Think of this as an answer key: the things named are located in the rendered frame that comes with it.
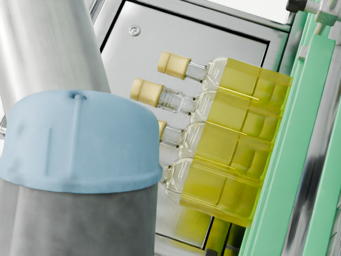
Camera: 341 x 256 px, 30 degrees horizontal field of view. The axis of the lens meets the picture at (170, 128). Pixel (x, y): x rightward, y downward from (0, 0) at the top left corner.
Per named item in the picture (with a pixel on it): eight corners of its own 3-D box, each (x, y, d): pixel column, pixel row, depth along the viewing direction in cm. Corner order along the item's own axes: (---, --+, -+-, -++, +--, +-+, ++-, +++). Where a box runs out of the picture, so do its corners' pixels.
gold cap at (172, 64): (190, 65, 98) (163, 57, 99) (192, 54, 95) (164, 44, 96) (183, 84, 97) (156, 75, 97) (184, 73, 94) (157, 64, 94)
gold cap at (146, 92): (164, 92, 96) (137, 84, 97) (165, 81, 93) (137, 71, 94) (157, 112, 95) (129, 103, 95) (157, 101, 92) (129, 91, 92)
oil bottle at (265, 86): (338, 111, 98) (206, 69, 100) (350, 93, 93) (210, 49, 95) (331, 142, 95) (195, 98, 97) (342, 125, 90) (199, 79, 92)
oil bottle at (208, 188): (314, 212, 90) (171, 165, 92) (325, 198, 85) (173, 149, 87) (305, 249, 88) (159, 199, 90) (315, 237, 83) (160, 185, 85)
